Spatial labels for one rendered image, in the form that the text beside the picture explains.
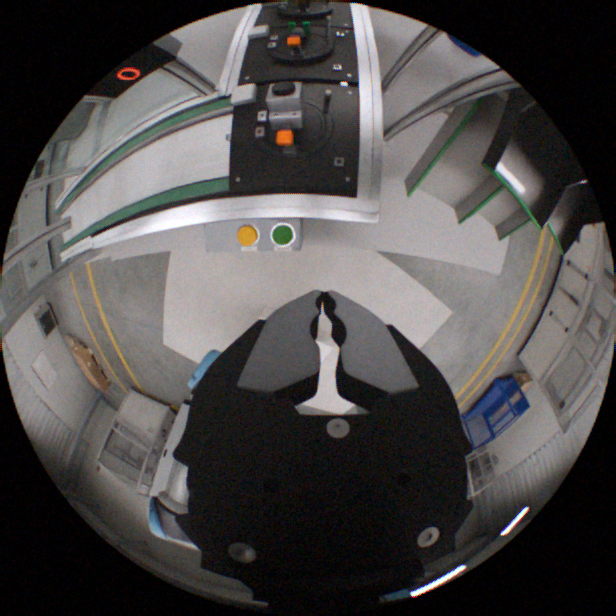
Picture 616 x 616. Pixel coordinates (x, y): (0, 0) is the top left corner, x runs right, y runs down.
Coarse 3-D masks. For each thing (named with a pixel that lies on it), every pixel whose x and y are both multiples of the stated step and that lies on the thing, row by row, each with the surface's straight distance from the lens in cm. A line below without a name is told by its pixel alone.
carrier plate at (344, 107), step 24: (264, 96) 45; (312, 96) 44; (336, 96) 44; (240, 120) 44; (336, 120) 41; (240, 144) 42; (336, 144) 39; (240, 168) 40; (264, 168) 39; (288, 168) 38; (312, 168) 38; (336, 168) 38
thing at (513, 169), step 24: (528, 96) 26; (504, 120) 25; (528, 120) 29; (504, 144) 23; (528, 144) 28; (552, 144) 33; (504, 168) 26; (528, 168) 29; (552, 168) 33; (576, 168) 35; (528, 192) 30; (552, 192) 34
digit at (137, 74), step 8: (120, 64) 34; (128, 64) 34; (136, 64) 34; (112, 72) 35; (120, 72) 35; (128, 72) 35; (136, 72) 36; (144, 72) 36; (104, 80) 36; (112, 80) 36; (120, 80) 37; (128, 80) 37; (136, 80) 37
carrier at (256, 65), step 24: (288, 24) 54; (264, 48) 57; (288, 48) 52; (312, 48) 51; (336, 48) 55; (240, 72) 52; (264, 72) 50; (288, 72) 48; (312, 72) 48; (336, 72) 48
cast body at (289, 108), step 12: (276, 84) 30; (288, 84) 30; (300, 84) 31; (276, 96) 29; (288, 96) 29; (300, 96) 29; (276, 108) 30; (288, 108) 30; (300, 108) 30; (276, 120) 31; (288, 120) 30; (300, 120) 30
